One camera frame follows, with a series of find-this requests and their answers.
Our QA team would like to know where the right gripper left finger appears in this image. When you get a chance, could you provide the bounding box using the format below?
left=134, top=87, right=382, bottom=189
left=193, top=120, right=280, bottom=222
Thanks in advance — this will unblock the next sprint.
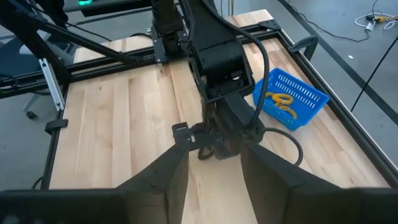
left=116, top=141, right=190, bottom=224

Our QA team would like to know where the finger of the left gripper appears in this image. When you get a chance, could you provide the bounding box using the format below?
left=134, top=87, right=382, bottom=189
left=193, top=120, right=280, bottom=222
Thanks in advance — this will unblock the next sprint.
left=225, top=136, right=246, bottom=158
left=211, top=136, right=227, bottom=161

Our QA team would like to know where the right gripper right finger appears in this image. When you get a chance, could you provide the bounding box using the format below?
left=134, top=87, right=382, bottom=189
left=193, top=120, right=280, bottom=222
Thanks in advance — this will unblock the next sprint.
left=240, top=139, right=349, bottom=224

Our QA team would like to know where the black spiral keychain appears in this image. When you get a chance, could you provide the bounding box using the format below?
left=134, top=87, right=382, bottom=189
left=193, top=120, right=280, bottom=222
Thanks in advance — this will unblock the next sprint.
left=197, top=145, right=216, bottom=161

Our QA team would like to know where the orange spiral keychain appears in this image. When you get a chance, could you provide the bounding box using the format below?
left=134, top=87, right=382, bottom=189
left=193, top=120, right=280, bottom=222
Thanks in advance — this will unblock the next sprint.
left=264, top=91, right=295, bottom=106
left=279, top=104, right=299, bottom=120

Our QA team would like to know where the blue plastic basket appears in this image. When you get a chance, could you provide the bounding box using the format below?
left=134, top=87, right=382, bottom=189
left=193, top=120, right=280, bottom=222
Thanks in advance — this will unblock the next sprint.
left=252, top=67, right=330, bottom=131

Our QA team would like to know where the black table clamp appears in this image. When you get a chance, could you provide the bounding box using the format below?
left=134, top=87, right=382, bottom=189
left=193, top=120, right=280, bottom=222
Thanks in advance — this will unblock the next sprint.
left=45, top=118, right=69, bottom=135
left=288, top=35, right=320, bottom=62

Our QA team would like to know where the dark desk surface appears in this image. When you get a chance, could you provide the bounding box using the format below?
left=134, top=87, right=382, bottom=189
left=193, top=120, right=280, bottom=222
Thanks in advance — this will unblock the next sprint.
left=62, top=0, right=153, bottom=18

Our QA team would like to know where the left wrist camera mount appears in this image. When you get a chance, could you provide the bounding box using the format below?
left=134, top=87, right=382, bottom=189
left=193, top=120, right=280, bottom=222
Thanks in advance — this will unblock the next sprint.
left=201, top=70, right=256, bottom=105

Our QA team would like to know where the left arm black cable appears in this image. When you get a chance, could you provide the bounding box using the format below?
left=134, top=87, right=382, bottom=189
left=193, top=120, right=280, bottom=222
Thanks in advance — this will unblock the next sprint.
left=201, top=0, right=304, bottom=167

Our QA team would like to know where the black aluminium table frame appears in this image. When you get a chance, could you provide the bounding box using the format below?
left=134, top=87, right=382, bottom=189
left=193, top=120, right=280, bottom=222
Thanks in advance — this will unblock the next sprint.
left=0, top=0, right=398, bottom=190

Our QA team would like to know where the thin black floor cable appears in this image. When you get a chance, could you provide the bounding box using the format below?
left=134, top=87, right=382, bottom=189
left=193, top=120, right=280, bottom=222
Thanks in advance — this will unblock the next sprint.
left=295, top=11, right=373, bottom=43

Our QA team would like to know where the long black floor cable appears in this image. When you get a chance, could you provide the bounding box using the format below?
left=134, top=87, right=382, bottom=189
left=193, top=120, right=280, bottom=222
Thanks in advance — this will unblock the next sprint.
left=350, top=36, right=398, bottom=112

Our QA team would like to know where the silver aluminium bracket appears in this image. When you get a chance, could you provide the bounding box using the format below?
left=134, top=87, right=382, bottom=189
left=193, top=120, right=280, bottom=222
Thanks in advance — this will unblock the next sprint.
left=38, top=57, right=66, bottom=112

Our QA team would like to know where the white and yellow cable bundle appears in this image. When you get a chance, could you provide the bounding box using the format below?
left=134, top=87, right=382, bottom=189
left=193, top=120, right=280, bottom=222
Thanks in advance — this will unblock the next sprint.
left=354, top=12, right=398, bottom=32

